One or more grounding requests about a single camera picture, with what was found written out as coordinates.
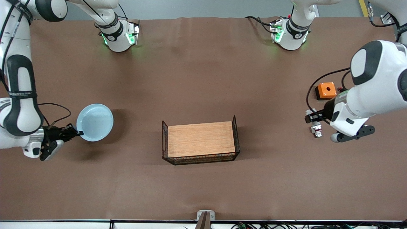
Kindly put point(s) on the aluminium frame strut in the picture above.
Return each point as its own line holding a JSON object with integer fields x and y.
{"x": 386, "y": 18}

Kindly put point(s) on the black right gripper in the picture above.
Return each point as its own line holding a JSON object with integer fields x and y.
{"x": 51, "y": 134}

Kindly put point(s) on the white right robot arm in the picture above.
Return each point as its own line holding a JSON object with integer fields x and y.
{"x": 22, "y": 105}

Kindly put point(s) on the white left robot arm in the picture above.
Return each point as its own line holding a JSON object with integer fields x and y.
{"x": 378, "y": 79}

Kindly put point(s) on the grey metal bracket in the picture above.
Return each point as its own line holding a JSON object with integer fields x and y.
{"x": 205, "y": 216}

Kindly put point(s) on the white table edge rail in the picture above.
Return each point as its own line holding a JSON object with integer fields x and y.
{"x": 63, "y": 225}

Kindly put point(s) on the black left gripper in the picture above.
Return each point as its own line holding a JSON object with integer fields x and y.
{"x": 327, "y": 112}

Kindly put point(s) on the black push button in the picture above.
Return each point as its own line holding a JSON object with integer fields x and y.
{"x": 342, "y": 88}

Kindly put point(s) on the brown table mat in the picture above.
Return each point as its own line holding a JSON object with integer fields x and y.
{"x": 203, "y": 79}

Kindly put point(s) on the orange grey contact block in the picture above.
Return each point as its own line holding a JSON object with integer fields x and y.
{"x": 316, "y": 132}

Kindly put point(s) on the light blue round plate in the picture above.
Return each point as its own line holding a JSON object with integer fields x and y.
{"x": 94, "y": 122}

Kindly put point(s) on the orange button box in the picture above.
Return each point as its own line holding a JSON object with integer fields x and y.
{"x": 326, "y": 90}

